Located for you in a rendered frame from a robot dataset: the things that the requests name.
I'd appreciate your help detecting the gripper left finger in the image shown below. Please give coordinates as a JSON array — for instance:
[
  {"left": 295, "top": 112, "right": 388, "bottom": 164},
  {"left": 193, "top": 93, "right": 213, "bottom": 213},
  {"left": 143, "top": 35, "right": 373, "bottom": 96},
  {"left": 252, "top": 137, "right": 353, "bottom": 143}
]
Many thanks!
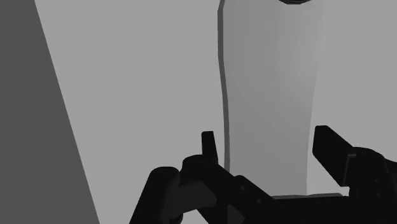
[{"left": 129, "top": 130, "right": 281, "bottom": 224}]

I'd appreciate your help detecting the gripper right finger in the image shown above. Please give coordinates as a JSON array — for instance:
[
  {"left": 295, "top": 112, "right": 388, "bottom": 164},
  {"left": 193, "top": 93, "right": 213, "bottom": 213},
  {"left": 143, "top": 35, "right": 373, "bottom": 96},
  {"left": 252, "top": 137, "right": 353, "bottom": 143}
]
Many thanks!
[{"left": 311, "top": 125, "right": 397, "bottom": 200}]

